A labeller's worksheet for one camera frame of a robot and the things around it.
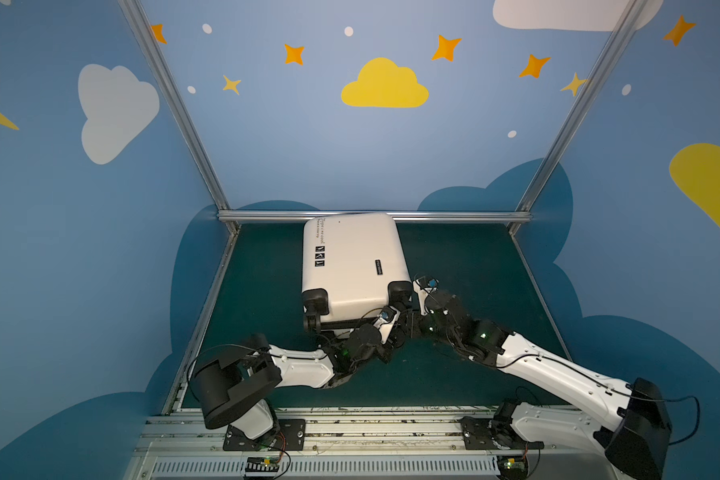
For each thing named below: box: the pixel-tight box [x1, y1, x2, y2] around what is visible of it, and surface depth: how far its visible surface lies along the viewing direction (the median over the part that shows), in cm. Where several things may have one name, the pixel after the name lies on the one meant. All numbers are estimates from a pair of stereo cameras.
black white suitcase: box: [301, 212, 413, 332], surface depth 85 cm
